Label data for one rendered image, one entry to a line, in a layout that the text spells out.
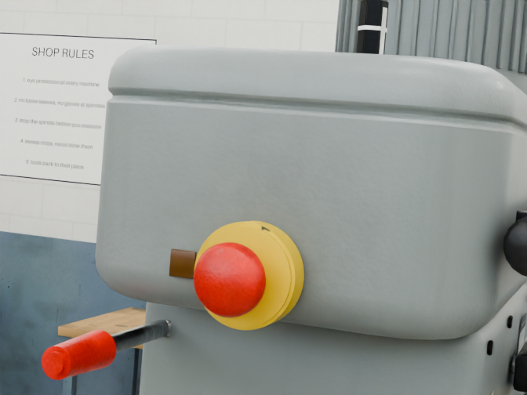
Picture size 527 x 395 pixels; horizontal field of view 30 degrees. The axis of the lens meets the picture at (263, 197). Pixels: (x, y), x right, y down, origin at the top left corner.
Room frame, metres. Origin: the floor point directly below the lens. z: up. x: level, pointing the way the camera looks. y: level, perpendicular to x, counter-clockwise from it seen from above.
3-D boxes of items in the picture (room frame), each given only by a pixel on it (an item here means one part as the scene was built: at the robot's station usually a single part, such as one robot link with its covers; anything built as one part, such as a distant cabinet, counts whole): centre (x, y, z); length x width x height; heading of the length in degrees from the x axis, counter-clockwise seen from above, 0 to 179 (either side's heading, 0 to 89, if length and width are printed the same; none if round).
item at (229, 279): (0.53, 0.01, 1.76); 0.04 x 0.03 x 0.04; 70
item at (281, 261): (0.55, 0.00, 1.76); 0.06 x 0.02 x 0.06; 70
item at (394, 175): (0.78, -0.08, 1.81); 0.47 x 0.26 x 0.16; 160
